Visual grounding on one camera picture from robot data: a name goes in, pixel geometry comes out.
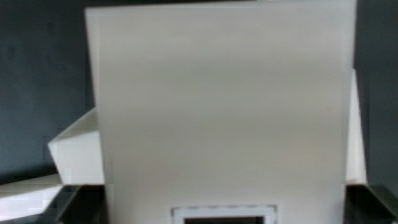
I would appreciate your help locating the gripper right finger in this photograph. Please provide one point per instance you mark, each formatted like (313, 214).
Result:
(369, 205)

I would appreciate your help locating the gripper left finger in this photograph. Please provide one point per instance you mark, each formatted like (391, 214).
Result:
(85, 210)

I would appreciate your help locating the white cabinet body box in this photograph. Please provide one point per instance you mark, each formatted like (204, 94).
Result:
(74, 148)

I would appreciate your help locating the small white cabinet top block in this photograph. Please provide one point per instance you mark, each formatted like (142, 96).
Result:
(222, 98)

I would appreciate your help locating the white U-shaped fence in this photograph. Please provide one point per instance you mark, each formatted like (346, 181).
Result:
(26, 196)

